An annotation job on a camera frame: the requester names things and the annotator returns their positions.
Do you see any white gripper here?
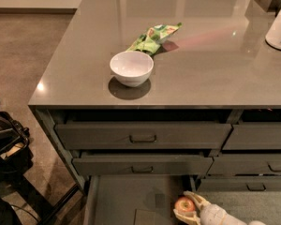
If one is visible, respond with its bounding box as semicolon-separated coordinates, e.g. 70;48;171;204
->
173;191;233;225

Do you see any red apple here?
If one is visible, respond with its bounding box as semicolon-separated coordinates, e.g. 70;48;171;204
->
174;197;196;213

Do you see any bottom right drawer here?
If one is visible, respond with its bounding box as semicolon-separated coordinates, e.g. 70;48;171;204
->
197;176;281;192

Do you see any middle left drawer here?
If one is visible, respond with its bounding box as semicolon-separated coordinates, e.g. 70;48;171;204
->
72;154;213;176

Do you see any middle right drawer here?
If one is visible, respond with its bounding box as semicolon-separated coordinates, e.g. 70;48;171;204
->
208;154;281;175

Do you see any open bottom left drawer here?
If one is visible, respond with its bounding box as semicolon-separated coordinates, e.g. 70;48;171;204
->
83;175;192;225

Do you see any top right drawer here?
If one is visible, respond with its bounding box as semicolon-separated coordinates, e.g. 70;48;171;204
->
223;123;281;150

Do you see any grey counter cabinet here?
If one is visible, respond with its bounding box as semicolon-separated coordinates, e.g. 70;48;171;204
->
29;0;281;191

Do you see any top left drawer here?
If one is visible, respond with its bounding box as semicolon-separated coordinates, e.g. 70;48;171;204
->
54;122;231;150

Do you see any white bowl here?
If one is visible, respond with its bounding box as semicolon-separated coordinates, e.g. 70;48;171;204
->
110;51;154;87

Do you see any green snack bag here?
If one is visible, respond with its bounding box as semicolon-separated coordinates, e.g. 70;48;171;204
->
128;22;182;56

